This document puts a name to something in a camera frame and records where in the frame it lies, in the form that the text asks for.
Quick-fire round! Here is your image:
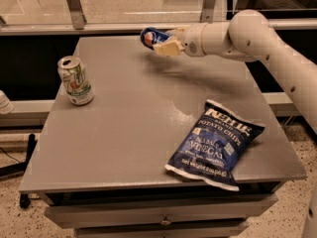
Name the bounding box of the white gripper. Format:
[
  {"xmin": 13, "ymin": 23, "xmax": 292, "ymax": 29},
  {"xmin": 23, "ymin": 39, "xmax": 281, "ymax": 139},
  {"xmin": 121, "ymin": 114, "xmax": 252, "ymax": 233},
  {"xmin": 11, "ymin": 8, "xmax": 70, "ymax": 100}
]
[{"xmin": 153, "ymin": 23, "xmax": 206, "ymax": 58}]

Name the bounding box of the blue pepsi can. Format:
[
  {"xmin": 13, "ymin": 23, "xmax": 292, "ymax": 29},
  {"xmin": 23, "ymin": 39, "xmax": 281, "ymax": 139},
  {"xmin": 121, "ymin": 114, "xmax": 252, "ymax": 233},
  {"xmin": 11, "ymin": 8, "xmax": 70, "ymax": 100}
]
[{"xmin": 140, "ymin": 27, "xmax": 170, "ymax": 50}]

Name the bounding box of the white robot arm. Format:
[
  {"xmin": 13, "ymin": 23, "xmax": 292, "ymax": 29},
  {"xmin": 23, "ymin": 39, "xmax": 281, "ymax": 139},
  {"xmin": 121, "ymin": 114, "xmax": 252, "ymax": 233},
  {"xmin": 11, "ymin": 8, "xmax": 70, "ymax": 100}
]
[{"xmin": 151, "ymin": 10, "xmax": 317, "ymax": 133}]

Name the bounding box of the white green 7up can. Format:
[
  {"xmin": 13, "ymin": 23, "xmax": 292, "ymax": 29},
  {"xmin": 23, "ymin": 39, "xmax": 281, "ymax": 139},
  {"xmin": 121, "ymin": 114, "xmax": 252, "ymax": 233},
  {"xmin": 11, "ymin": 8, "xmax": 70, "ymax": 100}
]
[{"xmin": 57, "ymin": 56, "xmax": 93, "ymax": 105}]

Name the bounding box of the blue potato chips bag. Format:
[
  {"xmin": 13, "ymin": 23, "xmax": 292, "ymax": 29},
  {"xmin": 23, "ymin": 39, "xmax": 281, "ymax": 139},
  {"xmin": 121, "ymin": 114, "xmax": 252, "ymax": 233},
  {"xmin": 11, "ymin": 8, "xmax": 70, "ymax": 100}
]
[{"xmin": 164, "ymin": 100, "xmax": 264, "ymax": 191}]

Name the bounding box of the white object at left edge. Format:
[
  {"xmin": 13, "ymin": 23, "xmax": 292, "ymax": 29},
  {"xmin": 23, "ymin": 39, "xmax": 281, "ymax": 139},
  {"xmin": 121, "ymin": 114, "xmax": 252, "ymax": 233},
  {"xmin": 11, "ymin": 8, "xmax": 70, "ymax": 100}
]
[{"xmin": 0, "ymin": 90, "xmax": 14, "ymax": 114}]

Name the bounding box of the grey cabinet drawer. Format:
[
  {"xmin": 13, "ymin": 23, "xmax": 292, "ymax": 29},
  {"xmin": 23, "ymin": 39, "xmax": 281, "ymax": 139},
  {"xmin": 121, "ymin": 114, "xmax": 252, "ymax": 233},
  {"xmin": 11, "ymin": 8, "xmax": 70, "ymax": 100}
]
[{"xmin": 45, "ymin": 193, "xmax": 277, "ymax": 228}]

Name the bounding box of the right metal railing bracket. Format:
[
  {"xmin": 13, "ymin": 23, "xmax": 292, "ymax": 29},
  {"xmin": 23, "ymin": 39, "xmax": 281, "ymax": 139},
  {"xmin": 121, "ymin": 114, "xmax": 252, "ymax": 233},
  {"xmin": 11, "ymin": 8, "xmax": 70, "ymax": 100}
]
[{"xmin": 200, "ymin": 0, "xmax": 216, "ymax": 24}]

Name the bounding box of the metal railing bracket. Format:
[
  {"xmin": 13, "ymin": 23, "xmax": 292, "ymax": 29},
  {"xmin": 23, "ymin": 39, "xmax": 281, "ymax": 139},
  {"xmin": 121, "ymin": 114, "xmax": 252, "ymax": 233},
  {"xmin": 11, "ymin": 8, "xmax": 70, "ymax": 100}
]
[
  {"xmin": 200, "ymin": 0, "xmax": 216, "ymax": 24},
  {"xmin": 66, "ymin": 0, "xmax": 86, "ymax": 30}
]

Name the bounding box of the left metal railing bracket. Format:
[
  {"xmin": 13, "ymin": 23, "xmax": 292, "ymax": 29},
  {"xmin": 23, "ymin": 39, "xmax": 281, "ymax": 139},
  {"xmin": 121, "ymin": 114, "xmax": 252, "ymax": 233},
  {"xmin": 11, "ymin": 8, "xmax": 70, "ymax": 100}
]
[{"xmin": 66, "ymin": 0, "xmax": 86, "ymax": 30}]

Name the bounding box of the black stand with cable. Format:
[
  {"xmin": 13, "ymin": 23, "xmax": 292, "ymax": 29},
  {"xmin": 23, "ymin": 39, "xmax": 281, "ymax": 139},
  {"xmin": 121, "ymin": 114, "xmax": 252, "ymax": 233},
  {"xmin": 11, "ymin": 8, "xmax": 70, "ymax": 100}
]
[{"xmin": 0, "ymin": 134, "xmax": 37, "ymax": 209}]

